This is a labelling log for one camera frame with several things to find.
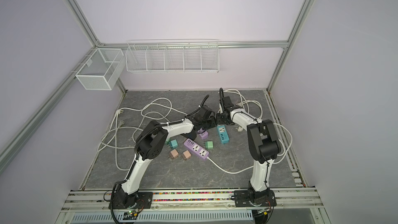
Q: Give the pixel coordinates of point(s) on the teal plug purple strip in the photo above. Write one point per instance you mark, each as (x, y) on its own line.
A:
(173, 144)

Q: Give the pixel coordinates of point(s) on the purple power strip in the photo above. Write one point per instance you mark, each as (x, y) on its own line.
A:
(203, 135)
(196, 149)

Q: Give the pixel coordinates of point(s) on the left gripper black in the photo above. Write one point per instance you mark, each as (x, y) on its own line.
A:
(214, 122)

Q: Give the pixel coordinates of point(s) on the aluminium frame rail front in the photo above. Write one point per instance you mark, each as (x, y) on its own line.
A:
(200, 199)

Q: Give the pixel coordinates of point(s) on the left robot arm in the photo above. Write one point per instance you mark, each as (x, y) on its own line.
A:
(152, 139)

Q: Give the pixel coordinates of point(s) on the pink plug purple strip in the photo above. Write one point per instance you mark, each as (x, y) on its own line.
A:
(173, 154)
(186, 155)

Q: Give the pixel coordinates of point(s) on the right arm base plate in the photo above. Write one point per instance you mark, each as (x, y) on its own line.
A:
(248, 198)

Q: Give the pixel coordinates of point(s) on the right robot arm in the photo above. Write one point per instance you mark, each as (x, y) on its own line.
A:
(263, 145)

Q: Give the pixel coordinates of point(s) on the black power strip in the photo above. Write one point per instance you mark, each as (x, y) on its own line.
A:
(192, 135)

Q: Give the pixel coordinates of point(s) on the white vented cable duct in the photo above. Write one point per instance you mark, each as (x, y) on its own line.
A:
(163, 217)

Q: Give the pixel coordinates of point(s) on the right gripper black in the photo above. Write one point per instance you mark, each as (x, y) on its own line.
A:
(219, 121)

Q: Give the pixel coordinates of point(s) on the green plug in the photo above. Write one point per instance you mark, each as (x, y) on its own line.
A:
(209, 145)

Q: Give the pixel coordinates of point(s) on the long white wire basket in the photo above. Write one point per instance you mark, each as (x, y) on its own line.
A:
(172, 56)

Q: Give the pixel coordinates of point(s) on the teal power strip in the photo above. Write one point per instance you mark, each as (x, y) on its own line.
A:
(222, 131)

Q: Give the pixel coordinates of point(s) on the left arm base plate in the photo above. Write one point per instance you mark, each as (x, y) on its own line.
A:
(136, 199)

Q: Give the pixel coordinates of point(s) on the small white mesh basket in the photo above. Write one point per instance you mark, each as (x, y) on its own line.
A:
(102, 69)

